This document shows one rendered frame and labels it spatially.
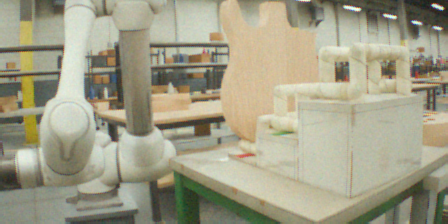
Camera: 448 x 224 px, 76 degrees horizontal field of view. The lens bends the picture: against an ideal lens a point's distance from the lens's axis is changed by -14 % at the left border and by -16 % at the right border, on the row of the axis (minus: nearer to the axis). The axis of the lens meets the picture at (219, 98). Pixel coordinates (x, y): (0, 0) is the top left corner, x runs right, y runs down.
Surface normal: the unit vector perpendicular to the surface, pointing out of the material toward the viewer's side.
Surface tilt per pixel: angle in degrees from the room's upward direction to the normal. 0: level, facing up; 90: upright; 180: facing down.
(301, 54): 90
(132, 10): 113
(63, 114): 67
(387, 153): 90
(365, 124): 90
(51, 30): 90
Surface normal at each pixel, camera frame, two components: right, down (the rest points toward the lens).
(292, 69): 0.48, 0.04
